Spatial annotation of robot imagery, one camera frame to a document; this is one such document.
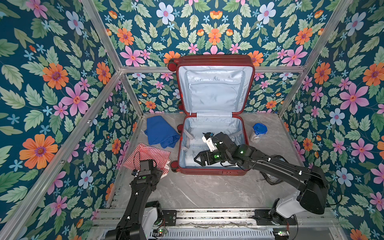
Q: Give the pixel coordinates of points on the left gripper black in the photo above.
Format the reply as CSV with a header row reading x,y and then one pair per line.
x,y
156,172

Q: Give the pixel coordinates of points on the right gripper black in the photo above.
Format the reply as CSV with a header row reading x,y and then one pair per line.
x,y
202,154

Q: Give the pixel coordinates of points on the red white striped shirt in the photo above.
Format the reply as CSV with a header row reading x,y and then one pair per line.
x,y
143,152

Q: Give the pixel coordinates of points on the blue shirt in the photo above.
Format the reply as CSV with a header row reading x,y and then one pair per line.
x,y
159,131

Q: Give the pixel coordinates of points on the clear jar blue lid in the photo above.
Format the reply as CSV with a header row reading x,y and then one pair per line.
x,y
259,131

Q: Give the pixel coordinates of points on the red hard-shell suitcase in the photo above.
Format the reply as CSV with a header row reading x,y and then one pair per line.
x,y
214,91

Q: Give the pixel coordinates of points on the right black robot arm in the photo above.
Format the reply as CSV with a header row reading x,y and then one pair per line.
x,y
310,184

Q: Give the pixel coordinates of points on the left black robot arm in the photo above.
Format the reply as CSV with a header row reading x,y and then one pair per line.
x,y
140,215

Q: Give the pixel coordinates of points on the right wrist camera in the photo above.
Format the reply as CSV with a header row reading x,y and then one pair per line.
x,y
208,139

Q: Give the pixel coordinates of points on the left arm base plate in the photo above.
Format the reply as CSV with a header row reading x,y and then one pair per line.
x,y
169,218

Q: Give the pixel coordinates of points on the white slotted cable duct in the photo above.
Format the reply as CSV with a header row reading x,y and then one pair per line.
x,y
214,234

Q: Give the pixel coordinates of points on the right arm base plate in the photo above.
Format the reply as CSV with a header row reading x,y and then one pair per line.
x,y
264,217

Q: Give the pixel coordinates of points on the aluminium cage frame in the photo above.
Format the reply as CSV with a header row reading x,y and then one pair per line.
x,y
68,114

